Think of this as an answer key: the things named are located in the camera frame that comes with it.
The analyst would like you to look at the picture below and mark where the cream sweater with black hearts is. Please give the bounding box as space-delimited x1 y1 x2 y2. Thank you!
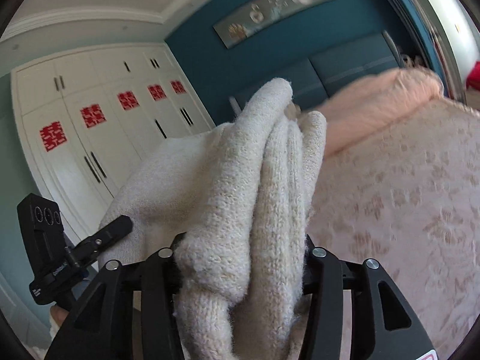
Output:
99 78 326 359

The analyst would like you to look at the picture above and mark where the person left hand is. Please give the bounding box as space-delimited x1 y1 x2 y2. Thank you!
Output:
49 305 69 327

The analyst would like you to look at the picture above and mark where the white wardrobe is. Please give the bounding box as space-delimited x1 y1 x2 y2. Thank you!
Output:
10 43 214 243

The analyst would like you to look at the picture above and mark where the teal upholstered headboard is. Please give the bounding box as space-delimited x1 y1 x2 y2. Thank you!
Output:
229 31 403 115

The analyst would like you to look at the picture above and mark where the peach duvet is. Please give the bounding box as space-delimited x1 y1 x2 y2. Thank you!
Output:
314 67 443 157

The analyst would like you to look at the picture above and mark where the pink butterfly bedspread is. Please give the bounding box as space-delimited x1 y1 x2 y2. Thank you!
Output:
307 100 479 359

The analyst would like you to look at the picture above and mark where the red cloth by window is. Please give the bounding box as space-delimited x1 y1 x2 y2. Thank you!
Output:
465 61 480 91

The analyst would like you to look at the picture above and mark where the floral wall picture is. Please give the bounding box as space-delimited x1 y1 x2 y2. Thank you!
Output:
213 0 334 49

